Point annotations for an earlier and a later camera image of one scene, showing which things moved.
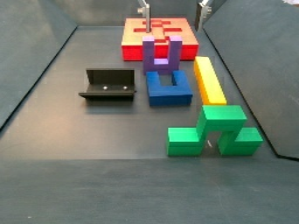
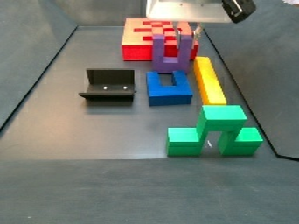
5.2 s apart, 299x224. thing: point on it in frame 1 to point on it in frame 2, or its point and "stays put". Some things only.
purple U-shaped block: [162, 65] to [173, 65]
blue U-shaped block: [174, 94] stays put
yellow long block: [211, 91] stays put
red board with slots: [163, 28] stays put
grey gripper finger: [145, 10] to [198, 10]
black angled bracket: [109, 85] stays put
